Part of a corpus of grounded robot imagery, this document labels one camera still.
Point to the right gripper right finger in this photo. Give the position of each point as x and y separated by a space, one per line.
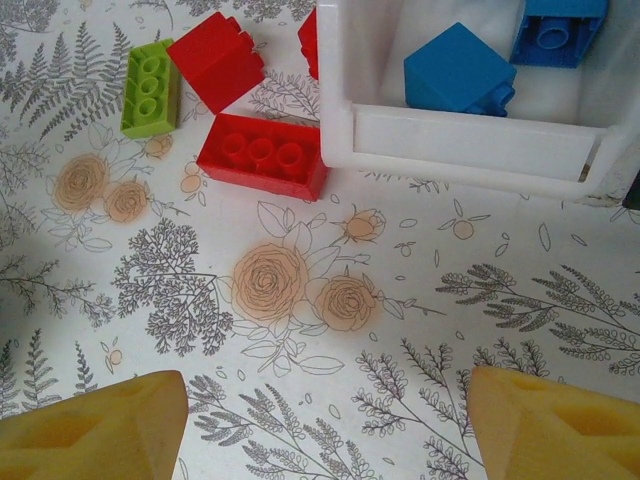
560 435

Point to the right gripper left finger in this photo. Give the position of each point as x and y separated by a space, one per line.
90 435

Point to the red lego brick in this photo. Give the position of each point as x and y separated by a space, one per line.
217 65
310 45
262 170

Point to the green lego brick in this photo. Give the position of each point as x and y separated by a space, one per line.
150 90

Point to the blue lego brick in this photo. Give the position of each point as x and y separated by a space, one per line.
455 75
560 30

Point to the white plastic bin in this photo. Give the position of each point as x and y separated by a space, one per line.
450 145

